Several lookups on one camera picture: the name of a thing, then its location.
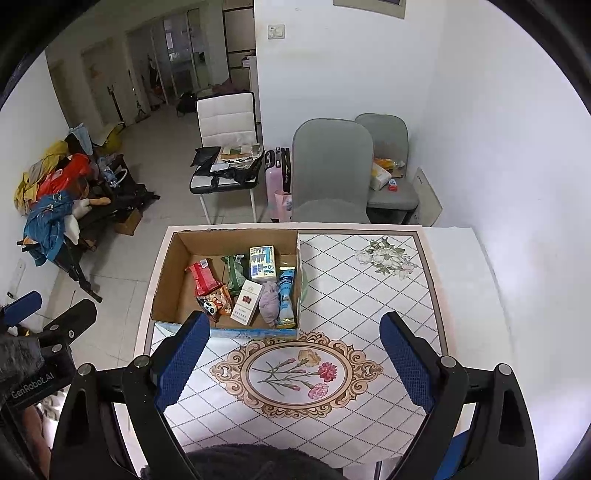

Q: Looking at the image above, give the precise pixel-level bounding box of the black bench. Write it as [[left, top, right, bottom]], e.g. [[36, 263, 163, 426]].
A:
[[18, 154, 160, 304]]

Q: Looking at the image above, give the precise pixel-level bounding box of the white board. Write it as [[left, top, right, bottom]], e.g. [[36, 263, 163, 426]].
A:
[[411, 167, 442, 227]]

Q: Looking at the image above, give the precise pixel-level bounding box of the beige plush toy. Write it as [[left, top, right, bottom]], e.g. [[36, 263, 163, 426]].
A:
[[69, 196, 112, 219]]

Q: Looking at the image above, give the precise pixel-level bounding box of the blue cloth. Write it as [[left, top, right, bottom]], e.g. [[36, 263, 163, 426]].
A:
[[23, 193, 77, 267]]

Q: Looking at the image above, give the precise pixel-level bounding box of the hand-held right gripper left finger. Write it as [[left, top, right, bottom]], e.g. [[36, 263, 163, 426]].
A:
[[50, 311, 212, 480]]

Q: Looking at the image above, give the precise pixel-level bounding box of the white and blue tissue pack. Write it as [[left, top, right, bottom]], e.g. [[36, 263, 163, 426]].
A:
[[249, 246, 277, 283]]

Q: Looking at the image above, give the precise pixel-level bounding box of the yellow cloth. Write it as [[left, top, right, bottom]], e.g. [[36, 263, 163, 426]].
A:
[[14, 141, 70, 216]]

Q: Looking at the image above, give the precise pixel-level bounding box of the white cigarette box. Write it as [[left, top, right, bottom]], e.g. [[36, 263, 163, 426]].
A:
[[229, 279, 265, 326]]

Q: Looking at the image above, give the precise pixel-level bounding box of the pink suitcase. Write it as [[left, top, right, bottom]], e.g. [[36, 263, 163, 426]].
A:
[[264, 154, 293, 222]]

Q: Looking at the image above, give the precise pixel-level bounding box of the purple cloth pouch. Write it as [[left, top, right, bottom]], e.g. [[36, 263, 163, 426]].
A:
[[259, 281, 281, 328]]

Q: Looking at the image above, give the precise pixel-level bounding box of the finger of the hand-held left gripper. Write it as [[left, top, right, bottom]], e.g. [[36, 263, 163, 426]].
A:
[[40, 298, 98, 345], [0, 290, 44, 329]]

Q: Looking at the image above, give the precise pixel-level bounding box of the wooden door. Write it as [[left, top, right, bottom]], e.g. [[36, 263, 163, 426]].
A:
[[81, 39, 126, 126]]

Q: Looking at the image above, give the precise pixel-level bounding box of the red cloth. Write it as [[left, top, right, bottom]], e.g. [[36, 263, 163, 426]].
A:
[[36, 154, 91, 199]]

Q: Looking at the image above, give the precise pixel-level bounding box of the person's left forearm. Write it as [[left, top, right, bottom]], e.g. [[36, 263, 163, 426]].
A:
[[0, 336, 44, 382]]

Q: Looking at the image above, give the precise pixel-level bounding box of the grey chair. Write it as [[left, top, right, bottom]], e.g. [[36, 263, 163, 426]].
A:
[[355, 113, 421, 225], [291, 119, 375, 224]]

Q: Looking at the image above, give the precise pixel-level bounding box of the picture frame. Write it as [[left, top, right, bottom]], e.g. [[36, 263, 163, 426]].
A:
[[333, 0, 407, 19]]

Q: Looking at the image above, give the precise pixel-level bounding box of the stack of papers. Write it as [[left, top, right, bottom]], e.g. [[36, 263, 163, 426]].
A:
[[217, 144, 264, 162]]

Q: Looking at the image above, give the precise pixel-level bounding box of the small cardboard box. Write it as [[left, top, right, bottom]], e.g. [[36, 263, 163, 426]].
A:
[[115, 209, 142, 236]]

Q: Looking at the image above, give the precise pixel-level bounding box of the red snack packet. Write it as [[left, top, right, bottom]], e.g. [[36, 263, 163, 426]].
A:
[[186, 260, 218, 297]]

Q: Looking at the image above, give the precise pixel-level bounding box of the orange and black snack packet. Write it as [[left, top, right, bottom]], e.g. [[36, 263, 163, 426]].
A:
[[196, 286, 234, 324]]

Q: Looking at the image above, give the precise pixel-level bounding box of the green tissue packet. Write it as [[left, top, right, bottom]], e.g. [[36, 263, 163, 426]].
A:
[[221, 254, 252, 296]]

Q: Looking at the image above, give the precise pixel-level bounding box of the white padded chair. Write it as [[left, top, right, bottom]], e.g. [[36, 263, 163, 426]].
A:
[[189, 91, 259, 225]]

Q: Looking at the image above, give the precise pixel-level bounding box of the black suitcase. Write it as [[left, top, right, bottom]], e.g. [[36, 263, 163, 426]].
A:
[[276, 147, 292, 193]]

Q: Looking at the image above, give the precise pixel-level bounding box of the floral patterned table mat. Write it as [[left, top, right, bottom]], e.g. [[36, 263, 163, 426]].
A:
[[134, 225, 458, 468]]

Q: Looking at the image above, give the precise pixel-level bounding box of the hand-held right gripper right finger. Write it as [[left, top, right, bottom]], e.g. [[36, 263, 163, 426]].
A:
[[379, 311, 540, 480]]

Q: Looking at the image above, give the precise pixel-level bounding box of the yellow bag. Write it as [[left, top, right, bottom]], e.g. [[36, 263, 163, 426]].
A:
[[102, 124, 125, 153]]

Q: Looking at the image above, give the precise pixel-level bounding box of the blue office chair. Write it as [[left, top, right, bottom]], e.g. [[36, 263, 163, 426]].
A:
[[434, 431, 472, 480]]

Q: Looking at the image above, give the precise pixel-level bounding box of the blue tube packet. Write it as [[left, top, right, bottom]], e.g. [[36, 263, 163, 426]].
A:
[[276, 267, 298, 329]]

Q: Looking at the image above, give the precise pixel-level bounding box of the person's dark fleece clothing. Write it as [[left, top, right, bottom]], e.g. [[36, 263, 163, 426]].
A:
[[139, 444, 347, 480]]

